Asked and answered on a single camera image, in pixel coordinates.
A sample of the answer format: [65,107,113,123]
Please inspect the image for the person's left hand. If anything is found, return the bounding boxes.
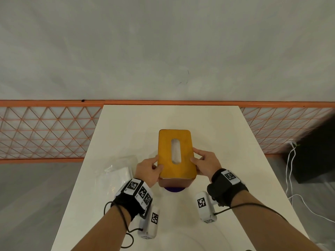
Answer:
[135,155,164,187]

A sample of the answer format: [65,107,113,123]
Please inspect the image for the person's right hand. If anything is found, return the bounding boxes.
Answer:
[190,147,223,184]

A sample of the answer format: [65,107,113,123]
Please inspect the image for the wooden tissue box cover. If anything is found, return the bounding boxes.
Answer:
[158,129,197,190]

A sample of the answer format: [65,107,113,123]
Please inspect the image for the person's left forearm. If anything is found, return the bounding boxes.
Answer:
[51,205,132,251]

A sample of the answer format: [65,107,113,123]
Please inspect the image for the person's right forearm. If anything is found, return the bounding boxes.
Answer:
[230,189,318,251]

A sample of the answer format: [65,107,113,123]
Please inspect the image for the clear plastic tissue packet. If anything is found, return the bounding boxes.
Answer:
[104,155,137,197]

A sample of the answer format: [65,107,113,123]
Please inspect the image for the orange mesh fence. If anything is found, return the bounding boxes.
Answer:
[0,99,335,165]

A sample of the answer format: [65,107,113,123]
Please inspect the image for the black box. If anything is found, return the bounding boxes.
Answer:
[282,127,335,184]

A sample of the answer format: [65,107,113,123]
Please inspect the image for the black left wrist strap with markers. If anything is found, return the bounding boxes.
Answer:
[111,178,154,223]

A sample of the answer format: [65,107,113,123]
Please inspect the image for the black right wrist strap with marker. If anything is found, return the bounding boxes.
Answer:
[206,168,249,208]

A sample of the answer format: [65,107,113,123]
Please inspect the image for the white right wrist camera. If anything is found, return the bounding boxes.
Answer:
[194,191,218,224]

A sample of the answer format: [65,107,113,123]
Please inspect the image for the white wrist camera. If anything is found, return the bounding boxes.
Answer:
[194,191,218,224]
[138,205,160,240]

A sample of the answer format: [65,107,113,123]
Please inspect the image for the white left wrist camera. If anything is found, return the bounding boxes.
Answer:
[138,205,160,240]

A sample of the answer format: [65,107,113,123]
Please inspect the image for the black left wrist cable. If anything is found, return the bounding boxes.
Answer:
[104,201,143,249]

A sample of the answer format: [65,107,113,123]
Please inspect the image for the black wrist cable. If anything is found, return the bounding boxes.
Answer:
[213,202,289,223]
[104,201,143,249]

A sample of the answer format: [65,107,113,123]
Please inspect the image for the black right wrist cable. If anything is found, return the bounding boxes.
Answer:
[213,202,289,223]

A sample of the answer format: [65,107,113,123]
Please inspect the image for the white cable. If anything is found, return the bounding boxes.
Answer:
[285,139,335,224]

